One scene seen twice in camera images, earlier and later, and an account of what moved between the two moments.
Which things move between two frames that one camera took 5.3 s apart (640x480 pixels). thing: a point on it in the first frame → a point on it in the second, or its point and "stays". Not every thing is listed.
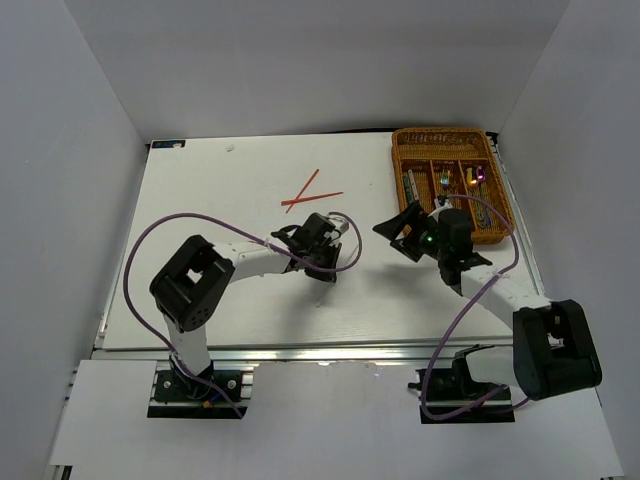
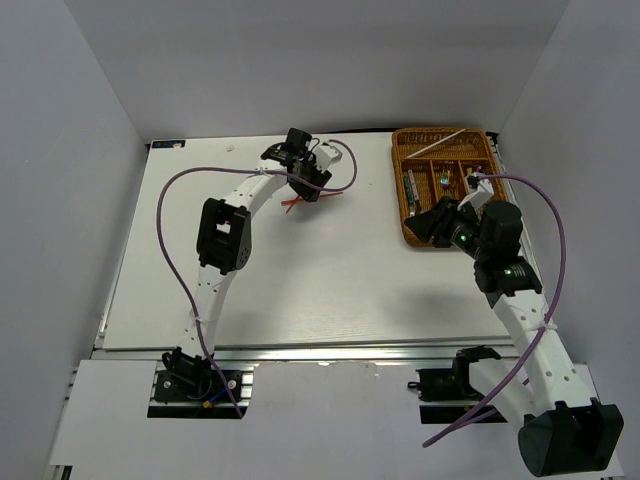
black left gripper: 333,250 → 320,177
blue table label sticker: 168,143 stays
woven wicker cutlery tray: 443,168 stays
